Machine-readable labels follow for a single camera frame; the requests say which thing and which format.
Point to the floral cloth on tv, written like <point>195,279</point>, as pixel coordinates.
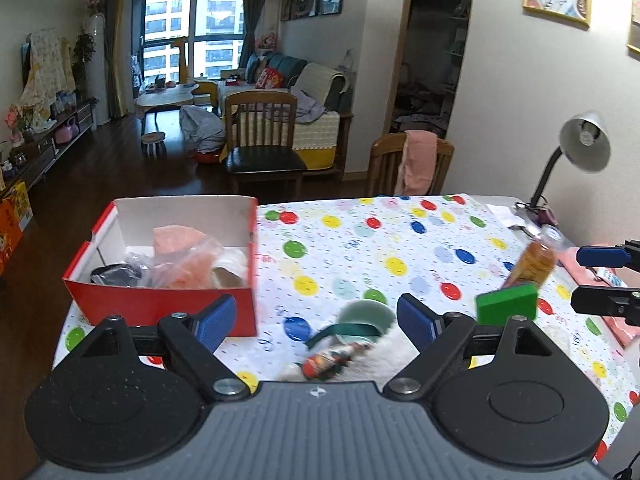
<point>50,72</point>

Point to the window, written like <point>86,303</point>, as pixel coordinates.
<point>204,36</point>

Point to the christmas print bag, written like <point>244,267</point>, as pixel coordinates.
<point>328,361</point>

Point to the silver desk lamp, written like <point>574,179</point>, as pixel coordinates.
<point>583,141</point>

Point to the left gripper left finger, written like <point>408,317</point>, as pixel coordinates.
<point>190,342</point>

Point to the amber liquid bottle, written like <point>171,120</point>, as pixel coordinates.
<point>537,260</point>

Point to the yellow gift box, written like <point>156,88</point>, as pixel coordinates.
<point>19,201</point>

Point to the green sponge block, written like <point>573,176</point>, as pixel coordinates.
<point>495,308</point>

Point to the red white cardboard box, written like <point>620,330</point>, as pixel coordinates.
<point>126,227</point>

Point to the bubble wrap sheet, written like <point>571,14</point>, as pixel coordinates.
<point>230,270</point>

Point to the black fabric item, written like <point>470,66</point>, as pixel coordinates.
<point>118,275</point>

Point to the wooden chair near table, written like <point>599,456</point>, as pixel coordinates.
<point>385,157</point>

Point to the sofa with covers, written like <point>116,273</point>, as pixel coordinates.
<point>323,115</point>

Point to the round coffee table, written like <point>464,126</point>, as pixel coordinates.
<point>164,99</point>

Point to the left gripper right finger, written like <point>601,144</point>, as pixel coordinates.
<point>441,341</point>

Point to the pink towel on chair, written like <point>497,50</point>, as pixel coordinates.
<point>418,163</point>

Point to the green ceramic bowl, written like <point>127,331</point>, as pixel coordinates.
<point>368,312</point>

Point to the low tv cabinet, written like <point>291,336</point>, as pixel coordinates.
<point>31,161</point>

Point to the pink kettle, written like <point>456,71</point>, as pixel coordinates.
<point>67,132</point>

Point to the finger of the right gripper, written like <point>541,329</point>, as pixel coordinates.
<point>626,255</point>
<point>617,302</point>

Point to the small round stool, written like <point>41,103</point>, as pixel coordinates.
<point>153,145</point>

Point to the orange gift box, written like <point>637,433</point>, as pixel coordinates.
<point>10,233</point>

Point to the wooden chair black seat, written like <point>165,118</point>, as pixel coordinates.
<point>260,130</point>

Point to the grey bag on floor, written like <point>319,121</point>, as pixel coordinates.
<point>202,130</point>

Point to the girls picture gold frame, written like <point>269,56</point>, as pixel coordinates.
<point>633,40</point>

